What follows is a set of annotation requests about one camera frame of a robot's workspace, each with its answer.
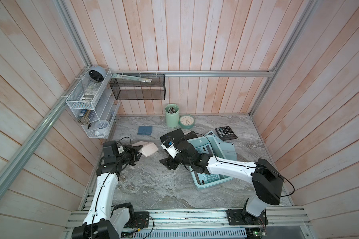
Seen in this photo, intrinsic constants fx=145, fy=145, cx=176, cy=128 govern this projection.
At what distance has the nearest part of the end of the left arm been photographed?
0.67 metres

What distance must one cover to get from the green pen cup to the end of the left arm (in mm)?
363

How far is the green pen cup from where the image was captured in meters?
1.03
